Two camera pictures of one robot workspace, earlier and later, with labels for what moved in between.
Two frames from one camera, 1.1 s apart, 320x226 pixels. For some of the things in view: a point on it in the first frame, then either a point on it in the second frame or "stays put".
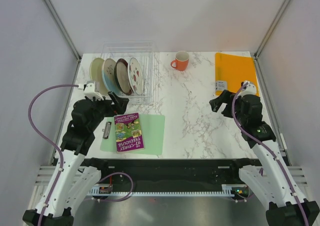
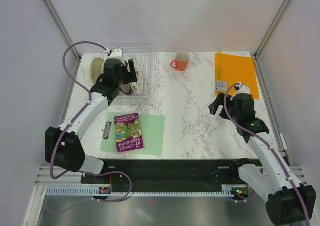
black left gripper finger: [115, 110] -> [123, 79]
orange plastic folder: [231, 71] stays put
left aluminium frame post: [59, 22] stays put
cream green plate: [96, 72] stays put
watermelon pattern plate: [135, 76] stays put
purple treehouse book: [128, 132] stays put
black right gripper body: [238, 102] stays put
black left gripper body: [102, 108] -> [124, 69]
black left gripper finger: [121, 103] -> [133, 76]
